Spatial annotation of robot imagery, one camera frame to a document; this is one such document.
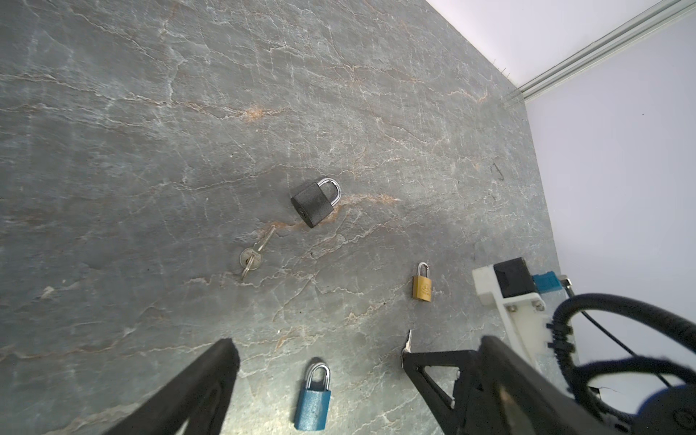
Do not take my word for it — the silver key bunch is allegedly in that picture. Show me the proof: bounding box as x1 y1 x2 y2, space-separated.
239 227 276 281

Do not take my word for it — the black padlock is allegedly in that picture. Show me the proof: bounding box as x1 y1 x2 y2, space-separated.
291 177 343 228

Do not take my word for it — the brass padlock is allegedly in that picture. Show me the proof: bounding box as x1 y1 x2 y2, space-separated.
411 262 432 302

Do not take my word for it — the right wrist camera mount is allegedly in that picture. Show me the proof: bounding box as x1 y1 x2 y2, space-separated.
472 257 567 370

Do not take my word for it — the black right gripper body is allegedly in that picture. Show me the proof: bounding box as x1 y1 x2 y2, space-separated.
605 384 695 434

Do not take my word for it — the aluminium enclosure frame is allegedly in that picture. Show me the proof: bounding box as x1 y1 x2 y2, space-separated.
504 0 695 105

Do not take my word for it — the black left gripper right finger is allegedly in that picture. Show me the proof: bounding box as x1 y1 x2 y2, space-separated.
478 336 614 434

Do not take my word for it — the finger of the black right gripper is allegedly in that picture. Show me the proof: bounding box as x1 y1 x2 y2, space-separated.
402 350 481 434

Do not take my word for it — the black corrugated right cable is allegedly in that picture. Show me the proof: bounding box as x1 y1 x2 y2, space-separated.
546 293 696 425

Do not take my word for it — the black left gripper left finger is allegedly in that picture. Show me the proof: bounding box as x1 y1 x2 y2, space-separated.
107 338 240 434

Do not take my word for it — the blue padlock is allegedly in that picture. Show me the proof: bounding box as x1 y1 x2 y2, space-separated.
294 362 332 431

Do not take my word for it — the small silver key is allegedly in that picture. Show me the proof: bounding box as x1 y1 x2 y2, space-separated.
401 329 413 353

